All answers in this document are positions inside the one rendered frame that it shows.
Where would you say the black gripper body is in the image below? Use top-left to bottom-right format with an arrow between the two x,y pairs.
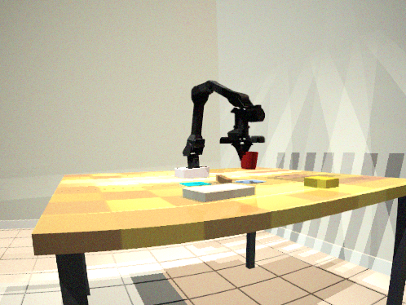
220,122 -> 265,144

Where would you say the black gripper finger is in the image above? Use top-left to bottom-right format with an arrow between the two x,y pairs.
231,144 -> 243,160
241,144 -> 253,152

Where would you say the red cup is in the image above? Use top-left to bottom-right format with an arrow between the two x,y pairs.
241,152 -> 258,170

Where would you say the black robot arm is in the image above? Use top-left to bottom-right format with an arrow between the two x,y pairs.
183,80 -> 265,169

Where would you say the yellow rectangular block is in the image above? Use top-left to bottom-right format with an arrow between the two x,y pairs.
304,176 -> 339,188

